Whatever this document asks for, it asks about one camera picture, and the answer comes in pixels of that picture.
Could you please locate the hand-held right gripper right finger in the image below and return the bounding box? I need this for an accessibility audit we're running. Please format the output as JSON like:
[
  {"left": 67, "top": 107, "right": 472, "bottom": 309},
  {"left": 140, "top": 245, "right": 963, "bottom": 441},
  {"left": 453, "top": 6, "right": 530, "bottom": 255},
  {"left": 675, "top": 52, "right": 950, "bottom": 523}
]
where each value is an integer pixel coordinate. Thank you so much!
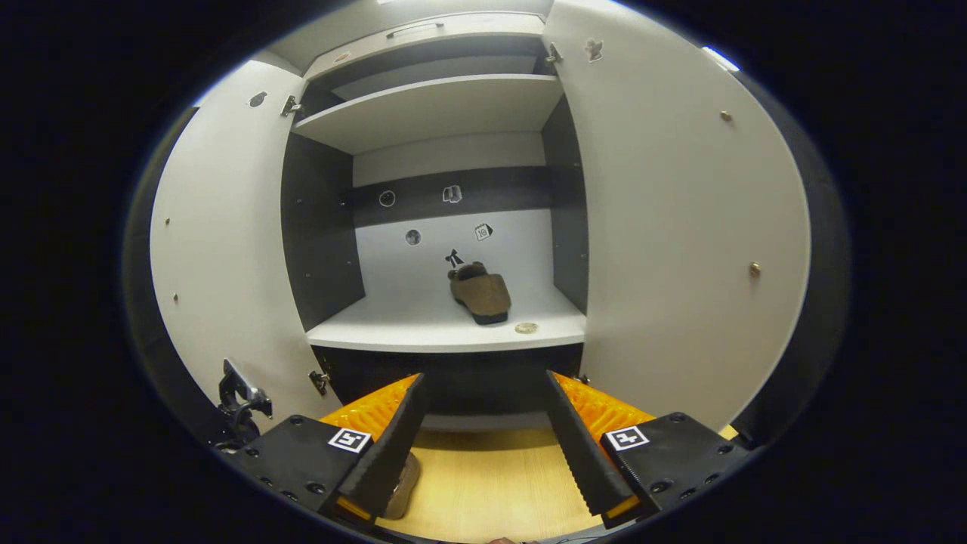
[{"left": 544, "top": 370, "right": 756, "bottom": 530}]

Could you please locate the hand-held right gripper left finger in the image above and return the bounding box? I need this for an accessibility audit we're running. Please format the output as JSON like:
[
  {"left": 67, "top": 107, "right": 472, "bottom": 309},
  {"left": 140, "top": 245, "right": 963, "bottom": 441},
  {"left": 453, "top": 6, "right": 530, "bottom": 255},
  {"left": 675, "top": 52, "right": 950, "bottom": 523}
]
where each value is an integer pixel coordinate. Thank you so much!
[{"left": 227, "top": 373, "right": 428, "bottom": 526}]

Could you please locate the brown fuzzy shoe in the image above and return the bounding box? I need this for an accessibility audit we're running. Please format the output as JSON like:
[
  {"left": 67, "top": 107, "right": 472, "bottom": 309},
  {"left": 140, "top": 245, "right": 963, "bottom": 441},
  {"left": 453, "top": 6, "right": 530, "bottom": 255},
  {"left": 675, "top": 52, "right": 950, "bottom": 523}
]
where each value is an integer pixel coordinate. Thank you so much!
[
  {"left": 382, "top": 452, "right": 422, "bottom": 521},
  {"left": 448, "top": 261, "right": 513, "bottom": 326}
]

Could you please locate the grey shoe cabinet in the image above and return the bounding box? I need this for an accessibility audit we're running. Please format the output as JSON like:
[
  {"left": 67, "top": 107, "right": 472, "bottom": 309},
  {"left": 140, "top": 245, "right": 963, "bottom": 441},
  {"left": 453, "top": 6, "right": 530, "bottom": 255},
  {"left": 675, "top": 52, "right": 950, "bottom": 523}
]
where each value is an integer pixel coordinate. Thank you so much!
[{"left": 280, "top": 11, "right": 590, "bottom": 431}]

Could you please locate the grey cabinet door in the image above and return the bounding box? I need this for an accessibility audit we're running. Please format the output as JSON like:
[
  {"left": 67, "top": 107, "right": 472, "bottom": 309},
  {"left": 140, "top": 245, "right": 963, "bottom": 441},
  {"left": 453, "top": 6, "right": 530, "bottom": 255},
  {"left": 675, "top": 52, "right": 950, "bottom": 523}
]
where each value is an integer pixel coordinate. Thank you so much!
[
  {"left": 540, "top": 0, "right": 813, "bottom": 431},
  {"left": 149, "top": 59, "right": 344, "bottom": 431}
]

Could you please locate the black backdrop cloth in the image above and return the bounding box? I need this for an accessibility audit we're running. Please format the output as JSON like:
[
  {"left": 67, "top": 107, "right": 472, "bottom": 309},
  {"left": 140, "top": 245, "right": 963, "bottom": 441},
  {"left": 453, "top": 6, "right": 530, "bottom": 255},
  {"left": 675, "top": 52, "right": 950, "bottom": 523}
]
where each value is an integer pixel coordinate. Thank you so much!
[{"left": 123, "top": 72, "right": 853, "bottom": 448}]

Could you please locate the ceiling light panel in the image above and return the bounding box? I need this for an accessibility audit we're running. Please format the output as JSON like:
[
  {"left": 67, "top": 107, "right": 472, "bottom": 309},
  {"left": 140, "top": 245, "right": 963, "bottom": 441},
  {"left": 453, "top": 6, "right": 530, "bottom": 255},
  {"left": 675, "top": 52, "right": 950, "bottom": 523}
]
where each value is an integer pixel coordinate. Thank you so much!
[{"left": 701, "top": 45, "right": 741, "bottom": 74}]

